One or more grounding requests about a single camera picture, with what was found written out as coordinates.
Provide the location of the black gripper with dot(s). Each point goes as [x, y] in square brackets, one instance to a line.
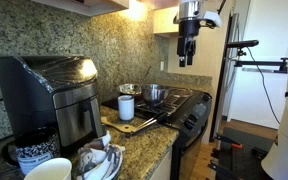
[188, 28]

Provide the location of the deep stainless steel bowl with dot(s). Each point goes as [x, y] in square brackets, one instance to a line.
[155, 94]

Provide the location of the black kitchen stove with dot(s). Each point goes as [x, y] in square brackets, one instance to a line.
[190, 113]

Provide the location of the shallow silver bowl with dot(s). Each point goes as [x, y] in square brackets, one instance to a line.
[129, 89]

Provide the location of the white ceramic mug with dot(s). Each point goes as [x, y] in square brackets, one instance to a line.
[126, 108]

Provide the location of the light wooden spatula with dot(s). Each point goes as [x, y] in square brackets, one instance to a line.
[119, 126]

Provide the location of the black patterned mug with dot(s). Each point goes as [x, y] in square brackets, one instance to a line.
[37, 151]

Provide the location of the black kitchen tongs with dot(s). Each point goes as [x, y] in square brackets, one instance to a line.
[149, 122]

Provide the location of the white upper cabinet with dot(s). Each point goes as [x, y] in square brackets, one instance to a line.
[90, 6]

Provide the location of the white lower cabinets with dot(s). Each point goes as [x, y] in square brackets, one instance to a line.
[162, 168]

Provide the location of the black perforated robot cart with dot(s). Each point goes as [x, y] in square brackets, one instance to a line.
[244, 160]

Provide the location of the patterned kitchen cloth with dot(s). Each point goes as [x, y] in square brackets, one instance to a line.
[97, 160]

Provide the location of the black steel air fryer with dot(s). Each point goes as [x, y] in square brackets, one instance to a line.
[44, 100]

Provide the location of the white paper cup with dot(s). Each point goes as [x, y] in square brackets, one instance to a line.
[52, 170]

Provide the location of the white wall outlet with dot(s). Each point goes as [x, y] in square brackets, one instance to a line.
[162, 65]

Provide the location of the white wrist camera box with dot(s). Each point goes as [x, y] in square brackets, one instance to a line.
[212, 19]

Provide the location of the black stereo camera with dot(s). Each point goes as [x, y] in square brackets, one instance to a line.
[242, 43]

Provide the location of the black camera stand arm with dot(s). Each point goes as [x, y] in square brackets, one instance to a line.
[260, 63]

